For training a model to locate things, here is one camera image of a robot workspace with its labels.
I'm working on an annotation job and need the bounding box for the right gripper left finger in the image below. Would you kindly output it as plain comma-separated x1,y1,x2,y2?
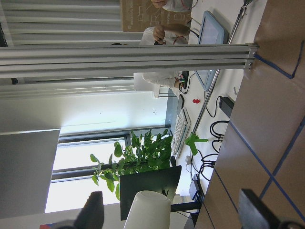
53,191,104,229

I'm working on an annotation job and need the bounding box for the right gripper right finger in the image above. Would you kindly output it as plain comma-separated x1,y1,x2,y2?
238,188,304,229

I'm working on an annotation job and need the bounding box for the pale green plastic cup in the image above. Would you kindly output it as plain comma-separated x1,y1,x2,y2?
124,190,171,229

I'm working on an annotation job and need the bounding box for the black monitor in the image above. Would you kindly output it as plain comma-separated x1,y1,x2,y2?
119,165,182,220

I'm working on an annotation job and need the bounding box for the green potted plant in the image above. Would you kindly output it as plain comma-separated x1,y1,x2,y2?
90,129,173,200

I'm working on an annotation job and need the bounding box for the black power adapter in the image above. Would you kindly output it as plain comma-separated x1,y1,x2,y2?
219,96,235,118

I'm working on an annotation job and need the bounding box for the white keyboard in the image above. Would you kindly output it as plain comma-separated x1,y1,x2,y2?
171,107,191,158

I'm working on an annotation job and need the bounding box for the blue teach pendant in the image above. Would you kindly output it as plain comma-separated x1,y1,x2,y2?
195,10,228,91

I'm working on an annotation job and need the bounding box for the person in white hoodie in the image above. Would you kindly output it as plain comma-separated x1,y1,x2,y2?
139,23,191,97

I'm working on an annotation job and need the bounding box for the cardboard box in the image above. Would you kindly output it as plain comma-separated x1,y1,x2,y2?
120,0,191,32

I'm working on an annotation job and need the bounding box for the green handled reacher grabber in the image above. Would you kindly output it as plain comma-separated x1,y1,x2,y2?
185,0,253,156

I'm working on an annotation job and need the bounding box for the aluminium frame post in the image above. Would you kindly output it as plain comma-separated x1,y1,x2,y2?
0,43,258,79

